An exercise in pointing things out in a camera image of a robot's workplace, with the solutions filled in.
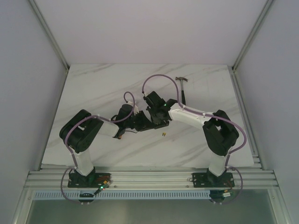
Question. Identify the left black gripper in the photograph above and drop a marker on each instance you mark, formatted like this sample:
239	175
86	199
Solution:
140	122

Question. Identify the slotted grey cable duct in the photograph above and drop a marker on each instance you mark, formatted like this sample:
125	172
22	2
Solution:
124	194

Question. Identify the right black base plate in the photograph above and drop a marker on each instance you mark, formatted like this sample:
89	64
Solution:
208	180

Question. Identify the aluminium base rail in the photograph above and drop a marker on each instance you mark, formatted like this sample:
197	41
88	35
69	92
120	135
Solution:
51	177

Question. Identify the black fuse box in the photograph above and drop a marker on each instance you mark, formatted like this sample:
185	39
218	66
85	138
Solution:
161	124

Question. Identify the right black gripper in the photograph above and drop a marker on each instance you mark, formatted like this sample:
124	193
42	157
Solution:
150	110

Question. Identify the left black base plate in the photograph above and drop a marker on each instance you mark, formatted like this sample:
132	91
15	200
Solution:
91	181

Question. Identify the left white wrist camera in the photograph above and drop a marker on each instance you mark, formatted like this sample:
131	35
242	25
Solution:
135	109

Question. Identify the left aluminium frame post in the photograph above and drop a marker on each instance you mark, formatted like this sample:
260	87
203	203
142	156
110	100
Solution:
43	23

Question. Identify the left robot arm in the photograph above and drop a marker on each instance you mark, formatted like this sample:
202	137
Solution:
79	132

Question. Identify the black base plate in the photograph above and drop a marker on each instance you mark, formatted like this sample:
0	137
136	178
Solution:
208	180
91	181

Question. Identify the aluminium frame post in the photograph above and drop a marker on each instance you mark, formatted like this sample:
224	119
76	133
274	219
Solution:
43	23
253	33

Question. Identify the claw hammer black handle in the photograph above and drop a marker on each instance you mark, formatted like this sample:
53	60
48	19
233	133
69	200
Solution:
182	80

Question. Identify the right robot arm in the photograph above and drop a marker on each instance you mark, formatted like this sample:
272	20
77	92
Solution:
219	132

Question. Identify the right aluminium frame post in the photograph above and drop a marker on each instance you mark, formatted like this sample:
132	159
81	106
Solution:
253	33

